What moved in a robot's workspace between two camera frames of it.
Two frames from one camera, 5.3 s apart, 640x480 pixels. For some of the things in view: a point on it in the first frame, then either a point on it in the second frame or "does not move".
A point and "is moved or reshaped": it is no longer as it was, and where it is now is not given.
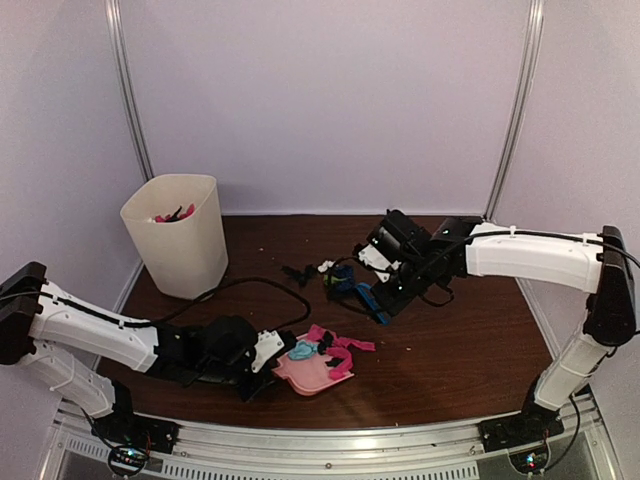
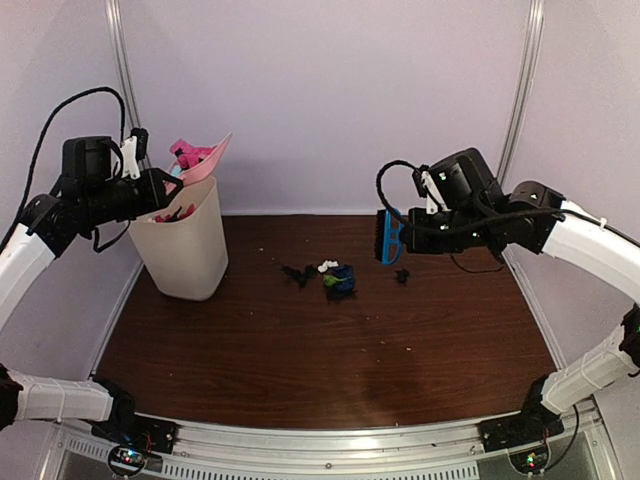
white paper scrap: x=327 y=264 does not move
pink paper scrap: x=316 y=333 -> x=186 y=148
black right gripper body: x=413 y=280 -> x=462 y=230
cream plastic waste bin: x=186 y=258 does not move
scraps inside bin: x=175 y=217 does not move
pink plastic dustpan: x=309 y=375 -> x=203 y=168
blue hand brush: x=369 y=297 is moved or reshaped
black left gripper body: x=220 y=373 -> x=136 y=203
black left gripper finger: x=289 y=340 -> x=159 y=177
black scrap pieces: x=301 y=276 does not move
